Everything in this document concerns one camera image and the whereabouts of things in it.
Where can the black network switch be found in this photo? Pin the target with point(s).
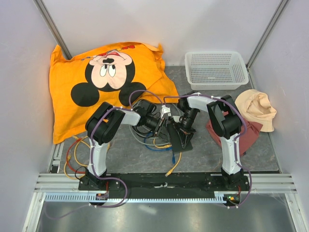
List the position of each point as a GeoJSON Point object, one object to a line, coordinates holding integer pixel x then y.
{"type": "Point", "coordinates": [176, 142]}

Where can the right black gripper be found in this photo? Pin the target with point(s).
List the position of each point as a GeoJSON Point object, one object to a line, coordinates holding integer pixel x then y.
{"type": "Point", "coordinates": [180, 127]}

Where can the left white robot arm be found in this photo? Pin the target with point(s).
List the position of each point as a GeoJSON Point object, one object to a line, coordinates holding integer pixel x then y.
{"type": "Point", "coordinates": [101, 128]}

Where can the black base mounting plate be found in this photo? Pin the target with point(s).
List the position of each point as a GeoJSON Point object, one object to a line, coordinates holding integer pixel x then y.
{"type": "Point", "coordinates": [202, 181]}

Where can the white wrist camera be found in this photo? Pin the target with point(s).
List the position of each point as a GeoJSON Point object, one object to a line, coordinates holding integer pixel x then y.
{"type": "Point", "coordinates": [165, 111]}
{"type": "Point", "coordinates": [176, 118]}

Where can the aluminium frame rail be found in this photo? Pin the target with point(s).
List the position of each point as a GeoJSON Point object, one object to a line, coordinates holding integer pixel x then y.
{"type": "Point", "coordinates": [262, 183]}

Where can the peach bucket hat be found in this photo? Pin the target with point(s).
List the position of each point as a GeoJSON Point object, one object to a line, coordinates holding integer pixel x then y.
{"type": "Point", "coordinates": [255, 106]}

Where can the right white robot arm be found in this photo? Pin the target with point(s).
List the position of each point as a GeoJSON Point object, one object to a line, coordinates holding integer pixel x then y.
{"type": "Point", "coordinates": [226, 123]}

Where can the orange Mickey Mouse pillow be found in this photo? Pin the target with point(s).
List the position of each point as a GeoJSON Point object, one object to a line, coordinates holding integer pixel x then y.
{"type": "Point", "coordinates": [119, 74]}

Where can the red folded cloth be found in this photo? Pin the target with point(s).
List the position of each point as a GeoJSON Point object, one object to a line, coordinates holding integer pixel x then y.
{"type": "Point", "coordinates": [245, 141]}

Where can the grey slotted cable duct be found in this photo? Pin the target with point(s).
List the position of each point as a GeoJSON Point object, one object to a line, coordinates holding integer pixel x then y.
{"type": "Point", "coordinates": [95, 198]}

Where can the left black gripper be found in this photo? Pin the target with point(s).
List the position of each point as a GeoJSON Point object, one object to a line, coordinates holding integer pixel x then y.
{"type": "Point", "coordinates": [162, 132]}

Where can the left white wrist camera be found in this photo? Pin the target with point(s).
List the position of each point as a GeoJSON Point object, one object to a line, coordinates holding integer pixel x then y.
{"type": "Point", "coordinates": [165, 111]}

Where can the white perforated plastic basket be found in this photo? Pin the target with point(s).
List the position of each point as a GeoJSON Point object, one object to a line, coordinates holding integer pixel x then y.
{"type": "Point", "coordinates": [215, 70]}

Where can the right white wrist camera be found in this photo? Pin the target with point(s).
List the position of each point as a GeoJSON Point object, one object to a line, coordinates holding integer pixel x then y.
{"type": "Point", "coordinates": [176, 118]}

